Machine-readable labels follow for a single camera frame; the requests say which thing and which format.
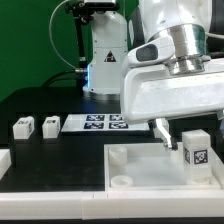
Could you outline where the black camera stand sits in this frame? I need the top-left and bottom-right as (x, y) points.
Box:
(65, 0), (119, 70)

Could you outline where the grey cable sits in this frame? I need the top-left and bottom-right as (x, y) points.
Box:
(48, 0), (88, 74)

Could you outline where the white square tabletop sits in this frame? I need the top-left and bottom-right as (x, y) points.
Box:
(104, 143), (224, 191)

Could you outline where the white fiducial tag sheet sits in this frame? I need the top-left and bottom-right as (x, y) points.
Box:
(62, 114), (149, 133)

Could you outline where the white left fence block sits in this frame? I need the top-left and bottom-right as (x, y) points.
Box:
(0, 149), (11, 180)

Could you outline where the black cable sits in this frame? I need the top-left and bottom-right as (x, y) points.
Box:
(41, 69), (88, 88)

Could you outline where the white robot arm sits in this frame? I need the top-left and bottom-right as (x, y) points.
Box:
(83, 0), (224, 149)

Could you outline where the white front fence bar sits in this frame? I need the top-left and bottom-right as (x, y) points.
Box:
(0, 190), (224, 220)

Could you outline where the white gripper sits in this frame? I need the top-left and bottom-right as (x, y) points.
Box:
(120, 35), (224, 151)

